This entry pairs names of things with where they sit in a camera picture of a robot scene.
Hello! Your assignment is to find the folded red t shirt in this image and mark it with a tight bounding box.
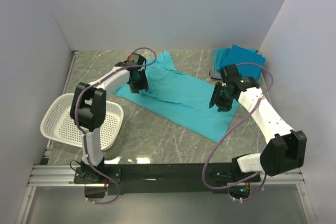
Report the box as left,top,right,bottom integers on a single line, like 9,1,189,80
209,69,222,80

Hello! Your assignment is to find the white perforated plastic basket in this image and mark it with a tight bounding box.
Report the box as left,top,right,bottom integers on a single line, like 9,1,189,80
40,93,124,151

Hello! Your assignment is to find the folded blue t shirt top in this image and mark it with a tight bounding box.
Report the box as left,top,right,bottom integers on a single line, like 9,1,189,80
220,45,266,81

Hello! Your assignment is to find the aluminium frame rail front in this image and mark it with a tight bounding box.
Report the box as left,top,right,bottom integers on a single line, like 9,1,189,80
28,165,305,186

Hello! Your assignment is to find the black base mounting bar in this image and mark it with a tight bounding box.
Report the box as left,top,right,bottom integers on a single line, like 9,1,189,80
73,163,262,198

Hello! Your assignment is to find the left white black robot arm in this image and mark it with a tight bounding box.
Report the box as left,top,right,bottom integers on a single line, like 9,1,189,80
70,52,149,183

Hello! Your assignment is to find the folded turquoise t shirt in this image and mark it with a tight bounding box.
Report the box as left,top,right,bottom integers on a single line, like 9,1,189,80
214,48,231,71

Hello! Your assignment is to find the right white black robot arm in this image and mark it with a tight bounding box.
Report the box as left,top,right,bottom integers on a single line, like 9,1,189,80
209,65,307,182

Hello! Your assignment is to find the turquoise t shirt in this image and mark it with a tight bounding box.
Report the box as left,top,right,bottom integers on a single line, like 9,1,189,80
214,48,231,71
114,50,239,142

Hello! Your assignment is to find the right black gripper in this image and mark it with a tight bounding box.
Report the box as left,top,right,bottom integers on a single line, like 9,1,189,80
209,82,235,112

